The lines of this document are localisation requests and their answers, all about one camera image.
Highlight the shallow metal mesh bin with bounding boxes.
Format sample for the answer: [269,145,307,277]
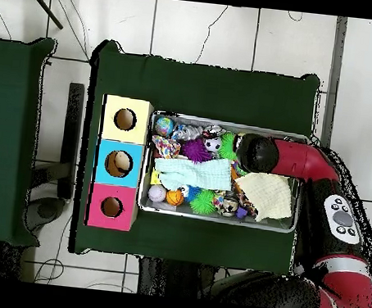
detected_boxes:
[135,108,311,235]

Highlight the wooden box with three holes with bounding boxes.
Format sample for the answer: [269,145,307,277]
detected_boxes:
[83,93,156,233]

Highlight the green spiky ball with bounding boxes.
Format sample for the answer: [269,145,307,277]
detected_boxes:
[217,130,241,162]

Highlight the purple spiky ball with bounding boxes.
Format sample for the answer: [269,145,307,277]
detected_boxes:
[179,136,215,165]

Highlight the silver toy robot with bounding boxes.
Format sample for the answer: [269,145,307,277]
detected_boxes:
[170,122,206,144]

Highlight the mint green waffle cloth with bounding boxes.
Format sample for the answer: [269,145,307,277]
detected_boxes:
[151,150,236,197]

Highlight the cream waffle cloth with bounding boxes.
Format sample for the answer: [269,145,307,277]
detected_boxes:
[230,170,297,226]

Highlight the dark green table cloth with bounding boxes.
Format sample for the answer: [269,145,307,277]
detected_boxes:
[68,37,324,278]
[0,32,61,249]

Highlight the colourful heart print cloth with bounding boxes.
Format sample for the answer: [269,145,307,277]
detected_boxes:
[149,134,183,161]

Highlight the globe print ball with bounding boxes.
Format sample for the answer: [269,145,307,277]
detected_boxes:
[153,115,177,138]

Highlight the white baseball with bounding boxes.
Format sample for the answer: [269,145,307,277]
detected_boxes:
[147,183,169,205]

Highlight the black upright panel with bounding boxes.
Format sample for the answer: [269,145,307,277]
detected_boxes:
[56,81,87,201]

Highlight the grey round chair base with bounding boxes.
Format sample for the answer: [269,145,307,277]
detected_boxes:
[23,193,68,235]

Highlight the black slanted rod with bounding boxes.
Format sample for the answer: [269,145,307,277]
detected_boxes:
[20,0,67,31]

